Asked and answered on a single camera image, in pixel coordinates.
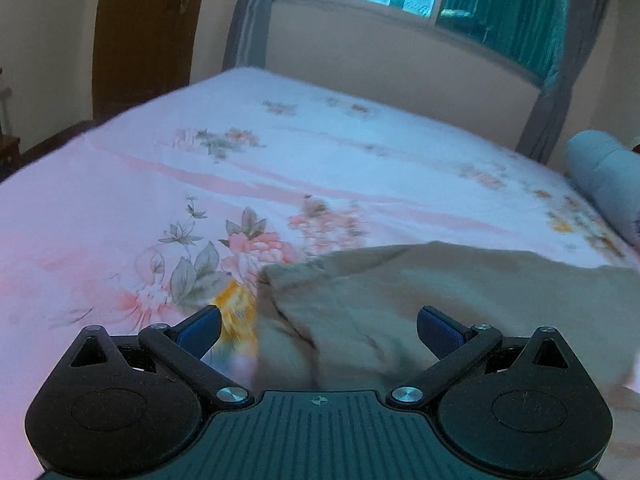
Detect rolled grey-blue quilt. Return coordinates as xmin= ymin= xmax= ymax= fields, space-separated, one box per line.
xmin=565 ymin=130 xmax=639 ymax=249

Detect grey-green knit pants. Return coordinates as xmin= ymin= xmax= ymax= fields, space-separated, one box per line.
xmin=252 ymin=243 xmax=639 ymax=391

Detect brown wooden door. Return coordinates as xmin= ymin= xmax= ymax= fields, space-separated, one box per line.
xmin=92 ymin=0 xmax=202 ymax=122

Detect pink floral bed sheet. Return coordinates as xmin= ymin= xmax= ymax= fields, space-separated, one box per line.
xmin=1 ymin=68 xmax=639 ymax=479

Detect teal inner curtain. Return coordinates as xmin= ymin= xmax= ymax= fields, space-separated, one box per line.
xmin=436 ymin=0 xmax=564 ymax=87

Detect grey right curtain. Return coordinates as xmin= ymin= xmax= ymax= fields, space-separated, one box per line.
xmin=516 ymin=0 xmax=610 ymax=165

